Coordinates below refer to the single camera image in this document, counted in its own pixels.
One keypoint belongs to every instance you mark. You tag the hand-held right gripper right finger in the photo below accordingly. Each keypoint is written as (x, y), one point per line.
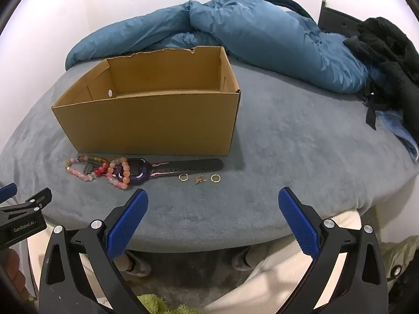
(299, 225)

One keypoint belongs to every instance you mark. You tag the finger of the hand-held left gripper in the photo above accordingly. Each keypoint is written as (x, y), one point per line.
(36, 200)
(8, 192)

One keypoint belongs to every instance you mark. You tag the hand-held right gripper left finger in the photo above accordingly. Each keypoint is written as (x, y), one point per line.
(127, 225)

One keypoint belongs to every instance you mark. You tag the gold hoop earring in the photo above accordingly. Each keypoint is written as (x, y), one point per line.
(212, 178)
(179, 177)

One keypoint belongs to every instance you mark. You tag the gold butterfly pendant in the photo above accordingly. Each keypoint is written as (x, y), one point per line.
(199, 180)

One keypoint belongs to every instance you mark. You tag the dark purple smartwatch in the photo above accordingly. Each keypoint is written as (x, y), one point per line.
(190, 165)

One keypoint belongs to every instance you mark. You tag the brown cardboard box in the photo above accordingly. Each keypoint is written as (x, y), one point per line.
(147, 127)

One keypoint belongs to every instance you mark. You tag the person's left hand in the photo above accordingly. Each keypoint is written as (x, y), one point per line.
(14, 268)

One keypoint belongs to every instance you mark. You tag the person's left foot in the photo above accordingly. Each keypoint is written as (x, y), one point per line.
(134, 263)

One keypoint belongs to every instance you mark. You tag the person's foot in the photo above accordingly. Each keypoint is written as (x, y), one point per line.
(134, 263)
(244, 258)

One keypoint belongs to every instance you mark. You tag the person's right foot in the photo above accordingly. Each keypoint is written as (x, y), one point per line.
(244, 258)

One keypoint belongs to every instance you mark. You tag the grey shaggy rug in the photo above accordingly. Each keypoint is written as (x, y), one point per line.
(196, 268)

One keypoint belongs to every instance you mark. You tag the grey plush blanket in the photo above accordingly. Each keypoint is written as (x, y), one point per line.
(311, 144)

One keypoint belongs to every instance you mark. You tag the olive jacket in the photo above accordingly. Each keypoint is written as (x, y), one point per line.
(402, 255)

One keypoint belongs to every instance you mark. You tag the blue denim cloth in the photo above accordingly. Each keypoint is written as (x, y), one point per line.
(399, 127)

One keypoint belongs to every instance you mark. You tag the blue duvet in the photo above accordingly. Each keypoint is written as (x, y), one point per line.
(262, 39)

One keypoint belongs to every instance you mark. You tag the black clothing pile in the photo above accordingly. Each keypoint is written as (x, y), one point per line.
(392, 55)

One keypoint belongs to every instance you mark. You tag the black headboard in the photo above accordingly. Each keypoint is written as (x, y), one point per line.
(334, 19)

